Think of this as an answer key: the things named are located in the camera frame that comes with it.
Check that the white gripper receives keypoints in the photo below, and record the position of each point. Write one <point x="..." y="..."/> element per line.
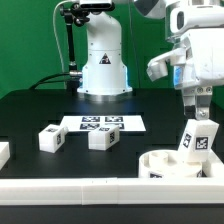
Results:
<point x="197" y="34"/>

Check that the white round stool seat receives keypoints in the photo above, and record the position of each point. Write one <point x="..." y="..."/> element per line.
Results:
<point x="167" y="164"/>

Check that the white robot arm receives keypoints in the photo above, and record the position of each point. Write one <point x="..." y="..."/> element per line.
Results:
<point x="104" y="73"/>

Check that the white marker sheet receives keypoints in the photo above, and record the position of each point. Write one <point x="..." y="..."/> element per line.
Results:
<point x="127" y="123"/>

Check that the white obstacle frame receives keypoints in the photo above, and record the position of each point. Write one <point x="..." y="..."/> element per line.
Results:
<point x="91" y="191"/>

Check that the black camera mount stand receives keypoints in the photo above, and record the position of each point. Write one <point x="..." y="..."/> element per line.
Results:
<point x="77" y="14"/>

